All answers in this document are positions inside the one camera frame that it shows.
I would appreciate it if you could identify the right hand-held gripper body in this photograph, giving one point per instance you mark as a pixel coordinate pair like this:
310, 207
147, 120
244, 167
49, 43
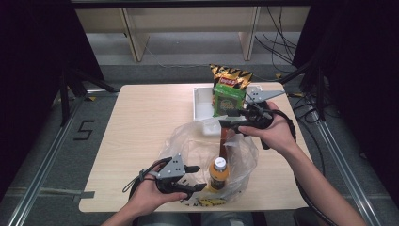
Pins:
257, 116

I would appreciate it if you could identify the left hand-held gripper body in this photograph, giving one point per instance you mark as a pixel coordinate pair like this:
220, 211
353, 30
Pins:
172, 169

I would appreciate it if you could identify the green snack packet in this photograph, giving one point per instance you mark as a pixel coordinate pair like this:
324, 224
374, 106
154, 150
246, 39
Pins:
227, 100

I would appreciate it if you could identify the brown sausage packet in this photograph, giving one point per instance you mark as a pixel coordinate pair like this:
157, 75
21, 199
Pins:
224, 144

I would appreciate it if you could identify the clear plastic bag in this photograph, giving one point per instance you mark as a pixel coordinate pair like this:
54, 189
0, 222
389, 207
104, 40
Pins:
194, 147

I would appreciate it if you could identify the orange juice bottle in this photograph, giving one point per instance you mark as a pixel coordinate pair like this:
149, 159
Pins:
218, 177

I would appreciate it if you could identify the white plastic bin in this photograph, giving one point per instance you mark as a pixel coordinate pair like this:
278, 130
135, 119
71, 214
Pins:
202, 106

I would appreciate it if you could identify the black yellow chips bag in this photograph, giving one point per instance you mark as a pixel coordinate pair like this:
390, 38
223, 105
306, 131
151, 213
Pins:
230, 75

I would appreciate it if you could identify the person's right hand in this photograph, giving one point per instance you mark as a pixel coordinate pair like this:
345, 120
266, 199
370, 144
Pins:
277, 133

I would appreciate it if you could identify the person's left hand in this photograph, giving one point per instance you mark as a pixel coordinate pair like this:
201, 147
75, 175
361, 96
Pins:
147, 197

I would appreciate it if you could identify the person's right leg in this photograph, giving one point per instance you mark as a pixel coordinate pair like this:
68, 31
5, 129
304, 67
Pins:
226, 220

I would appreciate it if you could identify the black metal stand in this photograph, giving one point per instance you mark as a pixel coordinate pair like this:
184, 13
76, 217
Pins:
65, 100
320, 91

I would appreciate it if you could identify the beige wooden desk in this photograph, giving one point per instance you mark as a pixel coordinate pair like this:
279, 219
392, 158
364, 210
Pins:
188, 19

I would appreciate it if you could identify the black curtain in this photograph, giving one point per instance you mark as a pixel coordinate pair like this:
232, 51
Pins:
31, 78
363, 78

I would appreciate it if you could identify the aluminium floor rail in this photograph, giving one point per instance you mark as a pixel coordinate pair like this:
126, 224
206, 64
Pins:
40, 175
348, 179

